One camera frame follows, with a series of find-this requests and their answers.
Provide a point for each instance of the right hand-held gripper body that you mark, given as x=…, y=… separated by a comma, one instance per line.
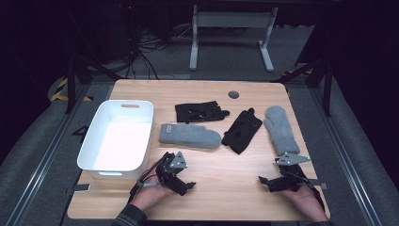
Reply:
x=290, y=175

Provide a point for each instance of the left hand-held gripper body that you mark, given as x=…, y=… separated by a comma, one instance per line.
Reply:
x=171, y=174

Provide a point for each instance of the grey mitten with label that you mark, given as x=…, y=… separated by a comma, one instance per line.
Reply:
x=191, y=136

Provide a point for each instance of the plain grey mitten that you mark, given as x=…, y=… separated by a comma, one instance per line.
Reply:
x=280, y=132

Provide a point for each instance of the white plastic bin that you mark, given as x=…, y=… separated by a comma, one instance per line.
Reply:
x=119, y=144

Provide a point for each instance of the person's right hand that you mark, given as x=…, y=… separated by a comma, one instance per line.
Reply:
x=306, y=201

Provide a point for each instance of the person's left hand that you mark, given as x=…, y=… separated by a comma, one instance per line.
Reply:
x=150, y=196

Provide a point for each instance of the grey tape strip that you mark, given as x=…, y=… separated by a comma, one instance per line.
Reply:
x=320, y=183

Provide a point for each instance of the black glove with closed fingers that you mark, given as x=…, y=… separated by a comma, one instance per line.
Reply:
x=243, y=130

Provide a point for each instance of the black glove with spread fingers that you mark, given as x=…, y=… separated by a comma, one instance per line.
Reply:
x=197, y=112

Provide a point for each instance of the grey round table grommet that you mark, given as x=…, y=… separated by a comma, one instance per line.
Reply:
x=233, y=94

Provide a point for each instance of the black metal stand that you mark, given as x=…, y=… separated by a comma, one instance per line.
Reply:
x=327, y=88
x=71, y=84

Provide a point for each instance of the yellow black hazard floor tape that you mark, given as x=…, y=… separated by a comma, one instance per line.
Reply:
x=59, y=92

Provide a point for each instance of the aluminium floor rail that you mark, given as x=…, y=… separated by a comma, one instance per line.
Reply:
x=348, y=163
x=40, y=163

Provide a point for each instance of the grey metal desk frame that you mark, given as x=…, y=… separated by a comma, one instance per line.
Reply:
x=232, y=20

